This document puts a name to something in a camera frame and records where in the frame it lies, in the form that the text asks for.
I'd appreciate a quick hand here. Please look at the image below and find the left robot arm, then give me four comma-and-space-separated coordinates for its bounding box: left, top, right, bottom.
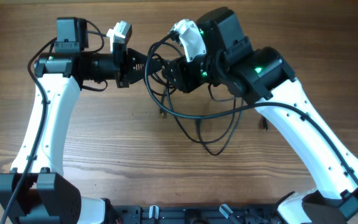
0, 17, 147, 223

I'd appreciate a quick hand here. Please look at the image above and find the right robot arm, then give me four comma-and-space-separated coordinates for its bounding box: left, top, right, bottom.
163, 7, 358, 223

